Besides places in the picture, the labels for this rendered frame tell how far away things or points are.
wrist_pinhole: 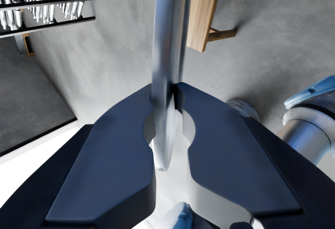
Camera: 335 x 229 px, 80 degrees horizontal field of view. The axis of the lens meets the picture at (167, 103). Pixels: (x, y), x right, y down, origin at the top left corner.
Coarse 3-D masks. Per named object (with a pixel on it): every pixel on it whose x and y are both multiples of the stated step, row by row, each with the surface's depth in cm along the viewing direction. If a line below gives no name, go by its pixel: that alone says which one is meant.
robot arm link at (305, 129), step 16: (320, 80) 45; (304, 96) 41; (320, 96) 40; (288, 112) 43; (304, 112) 40; (320, 112) 38; (288, 128) 39; (304, 128) 38; (320, 128) 37; (288, 144) 36; (304, 144) 36; (320, 144) 36; (320, 160) 37; (176, 208) 33; (160, 224) 34; (176, 224) 28; (192, 224) 29; (208, 224) 29
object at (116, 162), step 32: (128, 96) 10; (96, 128) 8; (128, 128) 8; (96, 160) 7; (128, 160) 7; (64, 192) 6; (96, 192) 6; (128, 192) 6; (96, 224) 5; (128, 224) 6
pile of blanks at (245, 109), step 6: (228, 102) 130; (234, 102) 128; (240, 102) 128; (246, 102) 128; (234, 108) 122; (240, 108) 122; (246, 108) 124; (252, 108) 126; (246, 114) 121; (252, 114) 123; (258, 120) 126
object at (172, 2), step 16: (160, 0) 8; (176, 0) 9; (160, 16) 8; (176, 16) 9; (160, 32) 8; (176, 32) 11; (160, 48) 9; (176, 48) 12; (160, 64) 9; (176, 64) 14; (160, 80) 9; (176, 80) 16; (160, 96) 10; (160, 112) 10; (176, 112) 24; (160, 128) 11; (160, 144) 12; (160, 160) 13
